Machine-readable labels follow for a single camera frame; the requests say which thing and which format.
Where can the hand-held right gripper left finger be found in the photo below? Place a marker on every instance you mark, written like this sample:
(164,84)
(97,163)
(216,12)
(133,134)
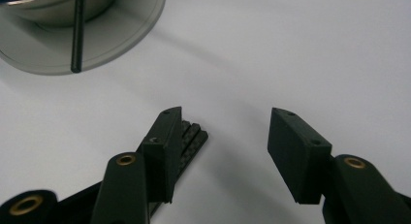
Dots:
(161,159)

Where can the slim black chopstick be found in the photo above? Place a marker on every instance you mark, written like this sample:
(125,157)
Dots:
(77,39)

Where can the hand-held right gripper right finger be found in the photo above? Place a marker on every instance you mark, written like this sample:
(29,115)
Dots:
(294,159)

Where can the shiny steel bowl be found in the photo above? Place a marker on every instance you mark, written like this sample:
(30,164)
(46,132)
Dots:
(42,10)

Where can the round grey plate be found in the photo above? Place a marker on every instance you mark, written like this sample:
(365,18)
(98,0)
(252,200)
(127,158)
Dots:
(122,33)

